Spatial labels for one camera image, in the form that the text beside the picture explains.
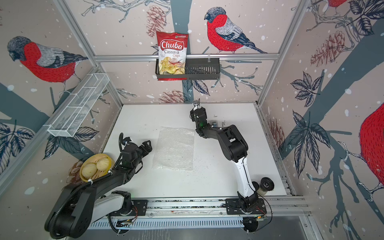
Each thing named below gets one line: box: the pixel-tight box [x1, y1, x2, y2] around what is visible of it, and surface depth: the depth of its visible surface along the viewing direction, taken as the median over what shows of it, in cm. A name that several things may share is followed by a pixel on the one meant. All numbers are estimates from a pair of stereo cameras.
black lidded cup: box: [257, 177, 275, 197], surface depth 72 cm
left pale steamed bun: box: [81, 163, 97, 179], surface depth 83 cm
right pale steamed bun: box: [96, 157, 110, 171], surface depth 85 cm
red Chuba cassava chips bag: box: [156, 31, 189, 81], surface depth 86 cm
